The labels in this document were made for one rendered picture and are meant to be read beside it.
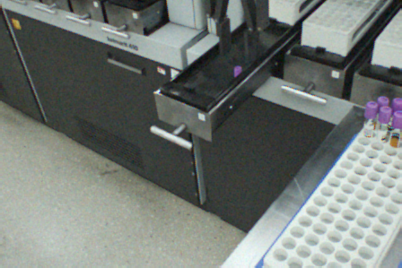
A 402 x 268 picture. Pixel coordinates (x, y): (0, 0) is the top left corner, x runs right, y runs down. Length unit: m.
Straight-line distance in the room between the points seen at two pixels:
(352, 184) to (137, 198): 1.27
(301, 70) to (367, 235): 0.50
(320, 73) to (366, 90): 0.10
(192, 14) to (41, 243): 1.00
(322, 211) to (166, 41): 0.75
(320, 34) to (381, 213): 0.48
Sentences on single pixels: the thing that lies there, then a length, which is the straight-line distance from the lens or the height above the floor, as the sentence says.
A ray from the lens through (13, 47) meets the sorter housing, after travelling 1.91.
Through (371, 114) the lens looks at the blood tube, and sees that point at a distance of 0.64.
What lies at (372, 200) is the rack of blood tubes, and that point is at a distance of 0.60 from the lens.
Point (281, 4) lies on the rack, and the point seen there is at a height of 0.86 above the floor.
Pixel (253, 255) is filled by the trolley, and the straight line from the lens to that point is 0.60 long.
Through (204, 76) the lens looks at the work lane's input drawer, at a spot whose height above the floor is 0.80.
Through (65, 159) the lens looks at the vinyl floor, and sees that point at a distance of 2.03.
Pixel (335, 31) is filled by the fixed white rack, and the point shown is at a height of 0.87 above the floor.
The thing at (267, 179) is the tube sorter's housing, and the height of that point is 0.39.
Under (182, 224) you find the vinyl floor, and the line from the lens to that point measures 1.67.
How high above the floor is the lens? 1.32
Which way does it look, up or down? 39 degrees down
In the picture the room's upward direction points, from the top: 6 degrees counter-clockwise
